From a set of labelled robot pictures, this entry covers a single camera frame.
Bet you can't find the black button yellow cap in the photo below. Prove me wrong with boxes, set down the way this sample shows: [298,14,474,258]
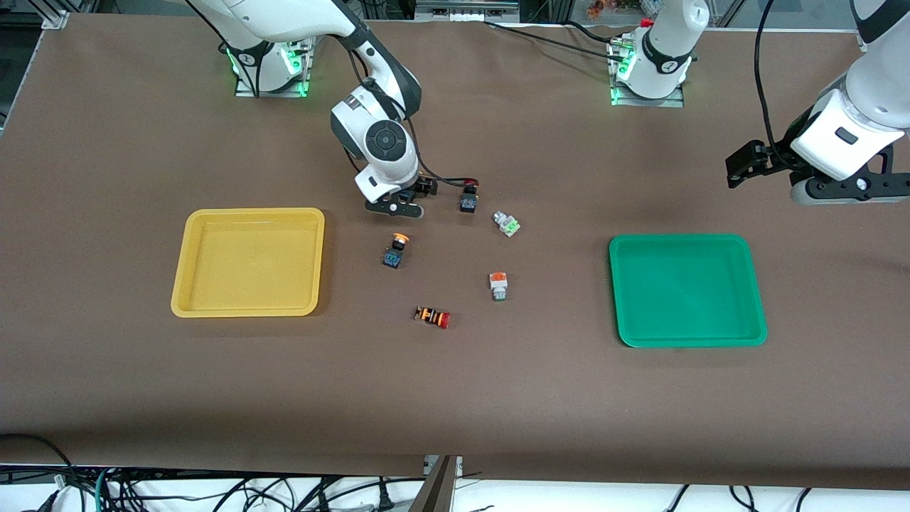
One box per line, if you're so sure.
[382,233,411,270]

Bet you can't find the green plastic tray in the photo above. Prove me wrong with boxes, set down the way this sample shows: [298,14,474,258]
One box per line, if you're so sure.
[609,234,769,348]

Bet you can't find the yellow plastic tray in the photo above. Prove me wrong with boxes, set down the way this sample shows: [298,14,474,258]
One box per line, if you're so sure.
[171,208,326,318]

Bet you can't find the grey equipment bar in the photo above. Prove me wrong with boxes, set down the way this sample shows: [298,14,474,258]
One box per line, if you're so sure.
[414,0,521,23]

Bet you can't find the colourful item pile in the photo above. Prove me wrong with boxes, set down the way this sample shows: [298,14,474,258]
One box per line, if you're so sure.
[587,0,655,18]

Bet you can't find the brown table cover mat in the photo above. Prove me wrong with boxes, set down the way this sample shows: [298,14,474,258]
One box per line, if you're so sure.
[0,13,910,491]

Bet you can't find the grey table leg beam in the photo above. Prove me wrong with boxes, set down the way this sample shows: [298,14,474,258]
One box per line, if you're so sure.
[409,455,463,512]

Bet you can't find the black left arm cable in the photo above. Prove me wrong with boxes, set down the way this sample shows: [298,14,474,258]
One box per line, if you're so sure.
[754,0,790,161]

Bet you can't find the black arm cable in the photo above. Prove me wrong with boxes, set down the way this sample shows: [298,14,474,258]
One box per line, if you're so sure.
[754,0,790,161]
[186,0,239,54]

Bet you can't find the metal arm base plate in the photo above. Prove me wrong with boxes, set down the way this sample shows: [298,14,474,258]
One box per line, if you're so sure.
[233,77,311,98]
[609,85,686,109]

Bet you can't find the black table cable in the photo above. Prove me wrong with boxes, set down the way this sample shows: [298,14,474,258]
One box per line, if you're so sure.
[483,20,616,56]
[565,21,623,42]

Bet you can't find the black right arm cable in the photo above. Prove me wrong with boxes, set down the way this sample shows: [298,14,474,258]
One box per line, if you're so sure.
[186,0,239,54]

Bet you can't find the aluminium frame post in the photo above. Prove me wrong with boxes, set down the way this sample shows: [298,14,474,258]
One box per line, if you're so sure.
[39,0,100,31]

